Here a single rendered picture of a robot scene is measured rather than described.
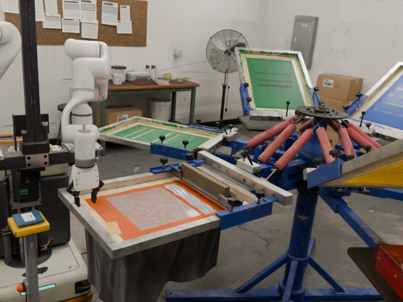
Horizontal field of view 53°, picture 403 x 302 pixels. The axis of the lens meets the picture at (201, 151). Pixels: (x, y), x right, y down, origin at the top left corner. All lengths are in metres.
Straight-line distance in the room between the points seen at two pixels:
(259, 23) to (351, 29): 1.69
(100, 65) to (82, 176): 0.43
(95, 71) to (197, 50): 4.90
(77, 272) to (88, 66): 1.39
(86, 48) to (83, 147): 0.42
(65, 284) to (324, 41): 5.18
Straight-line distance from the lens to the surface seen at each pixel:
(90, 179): 1.63
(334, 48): 6.47
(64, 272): 2.64
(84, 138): 1.55
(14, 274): 2.69
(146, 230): 1.66
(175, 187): 2.03
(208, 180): 1.92
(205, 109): 6.79
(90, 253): 2.02
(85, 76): 1.65
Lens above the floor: 1.78
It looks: 18 degrees down
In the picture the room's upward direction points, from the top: 5 degrees clockwise
